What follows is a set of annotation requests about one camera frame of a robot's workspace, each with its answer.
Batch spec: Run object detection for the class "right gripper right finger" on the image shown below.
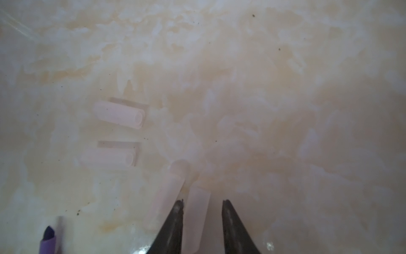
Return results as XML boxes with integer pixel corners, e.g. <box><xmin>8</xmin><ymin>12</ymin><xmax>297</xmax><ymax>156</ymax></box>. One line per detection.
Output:
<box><xmin>222</xmin><ymin>200</ymin><xmax>260</xmax><ymax>254</ymax></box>

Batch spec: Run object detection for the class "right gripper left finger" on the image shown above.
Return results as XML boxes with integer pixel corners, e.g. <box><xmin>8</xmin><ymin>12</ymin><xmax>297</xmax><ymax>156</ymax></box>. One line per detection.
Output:
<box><xmin>147</xmin><ymin>200</ymin><xmax>184</xmax><ymax>254</ymax></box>

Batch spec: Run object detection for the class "clear pen cap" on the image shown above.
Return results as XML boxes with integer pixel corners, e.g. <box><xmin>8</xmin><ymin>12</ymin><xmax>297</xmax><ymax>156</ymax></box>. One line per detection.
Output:
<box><xmin>144</xmin><ymin>159</ymin><xmax>190</xmax><ymax>231</ymax></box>
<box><xmin>80</xmin><ymin>148</ymin><xmax>136</xmax><ymax>167</ymax></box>
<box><xmin>93</xmin><ymin>101</ymin><xmax>145</xmax><ymax>129</ymax></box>
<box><xmin>181</xmin><ymin>186</ymin><xmax>211</xmax><ymax>254</ymax></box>

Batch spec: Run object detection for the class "purple pen lower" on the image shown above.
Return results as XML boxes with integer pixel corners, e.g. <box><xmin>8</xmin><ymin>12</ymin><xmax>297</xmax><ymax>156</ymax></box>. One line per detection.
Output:
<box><xmin>38</xmin><ymin>226</ymin><xmax>57</xmax><ymax>254</ymax></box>

